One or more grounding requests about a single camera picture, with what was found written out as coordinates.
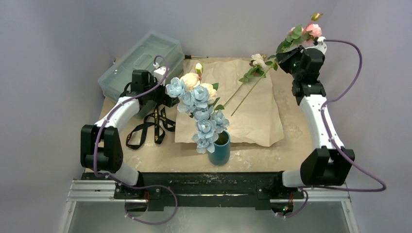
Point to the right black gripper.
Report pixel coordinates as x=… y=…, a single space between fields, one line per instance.
x=286 y=58

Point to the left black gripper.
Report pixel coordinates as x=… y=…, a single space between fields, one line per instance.
x=164 y=99

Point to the black gold lettered ribbon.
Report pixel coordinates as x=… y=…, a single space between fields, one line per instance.
x=158 y=119

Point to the pink rose flower stem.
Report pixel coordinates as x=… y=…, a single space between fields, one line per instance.
x=299 y=35

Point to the cream rose flower stem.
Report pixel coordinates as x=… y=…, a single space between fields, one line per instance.
x=191 y=78

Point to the small white rose stem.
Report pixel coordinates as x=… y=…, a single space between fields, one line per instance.
x=260 y=65

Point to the translucent plastic storage box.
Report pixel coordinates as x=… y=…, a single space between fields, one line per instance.
x=141 y=56

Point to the blue flower stem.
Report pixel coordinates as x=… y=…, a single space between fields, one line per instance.
x=208 y=122

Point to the orange beige wrapping paper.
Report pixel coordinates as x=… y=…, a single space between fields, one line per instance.
x=250 y=108

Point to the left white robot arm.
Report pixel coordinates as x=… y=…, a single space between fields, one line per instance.
x=100 y=145

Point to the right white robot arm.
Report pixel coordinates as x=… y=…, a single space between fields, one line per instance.
x=330 y=162

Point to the teal ceramic vase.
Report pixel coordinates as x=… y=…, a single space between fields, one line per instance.
x=221 y=154

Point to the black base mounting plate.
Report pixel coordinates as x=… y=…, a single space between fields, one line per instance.
x=259 y=190

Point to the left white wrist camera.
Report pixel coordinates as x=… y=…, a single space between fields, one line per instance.
x=160 y=73

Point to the aluminium frame rail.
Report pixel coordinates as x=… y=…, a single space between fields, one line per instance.
x=104 y=191

